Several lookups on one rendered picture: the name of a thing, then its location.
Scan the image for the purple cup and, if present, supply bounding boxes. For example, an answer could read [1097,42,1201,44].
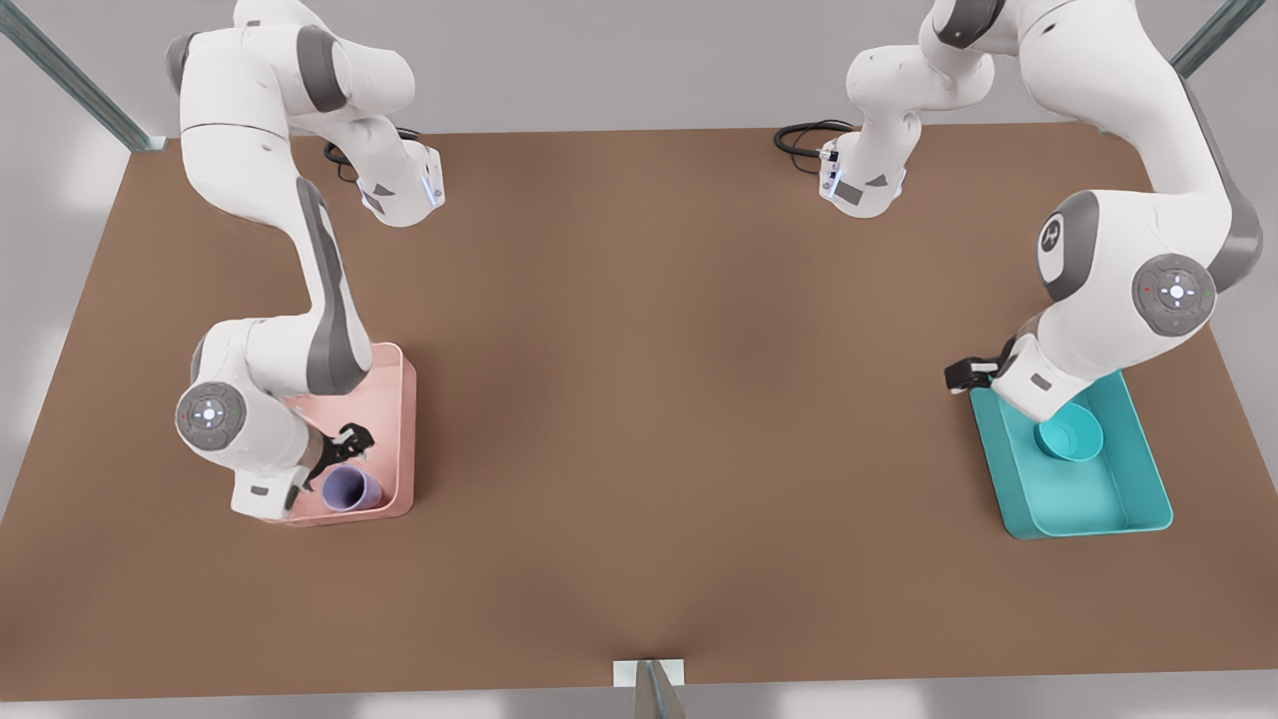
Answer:
[321,466,385,512]

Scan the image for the teal bowl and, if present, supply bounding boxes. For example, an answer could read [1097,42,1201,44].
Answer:
[1034,402,1104,463]

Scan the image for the pink box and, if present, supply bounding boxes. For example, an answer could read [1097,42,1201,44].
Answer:
[262,343,417,527]

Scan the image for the teal box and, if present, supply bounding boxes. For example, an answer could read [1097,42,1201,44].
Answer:
[969,371,1173,541]

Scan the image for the black cable loop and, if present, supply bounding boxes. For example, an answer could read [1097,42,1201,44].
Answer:
[323,127,422,184]
[774,120,858,177]

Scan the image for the silver frame post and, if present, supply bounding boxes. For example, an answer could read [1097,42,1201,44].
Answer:
[613,658,688,719]
[0,0,168,153]
[1170,0,1267,79]

